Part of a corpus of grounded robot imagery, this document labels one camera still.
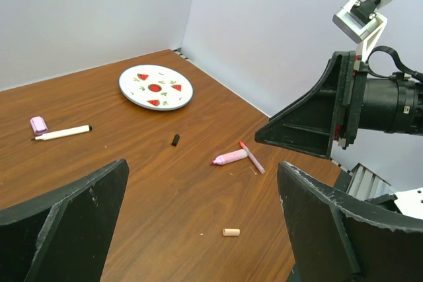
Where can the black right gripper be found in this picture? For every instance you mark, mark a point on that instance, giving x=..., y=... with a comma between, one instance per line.
x=390, y=104

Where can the lilac highlighter cap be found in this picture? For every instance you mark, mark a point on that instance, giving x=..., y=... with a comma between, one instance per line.
x=38, y=125

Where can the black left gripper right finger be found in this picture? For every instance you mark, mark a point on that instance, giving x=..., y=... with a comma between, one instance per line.
x=336, y=237

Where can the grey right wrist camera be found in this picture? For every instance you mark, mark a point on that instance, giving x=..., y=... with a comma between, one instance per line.
x=362, y=23

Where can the small black pen cap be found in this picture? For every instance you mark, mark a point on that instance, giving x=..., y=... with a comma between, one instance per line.
x=175, y=140

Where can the pink highlighter pen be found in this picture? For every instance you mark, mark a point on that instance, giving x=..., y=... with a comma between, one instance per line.
x=230, y=157

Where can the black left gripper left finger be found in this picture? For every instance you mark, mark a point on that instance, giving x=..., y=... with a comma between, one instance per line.
x=64, y=234

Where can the aluminium frame rail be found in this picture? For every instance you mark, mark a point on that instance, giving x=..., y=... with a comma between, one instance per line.
x=361, y=183

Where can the white marker with black end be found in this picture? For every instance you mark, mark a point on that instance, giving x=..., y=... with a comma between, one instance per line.
x=63, y=133

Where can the slim pink red-tipped pen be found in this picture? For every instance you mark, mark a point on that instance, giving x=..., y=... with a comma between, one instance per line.
x=254, y=160

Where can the white watermelon pattern plate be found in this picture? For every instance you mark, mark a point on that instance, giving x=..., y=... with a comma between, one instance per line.
x=156, y=87

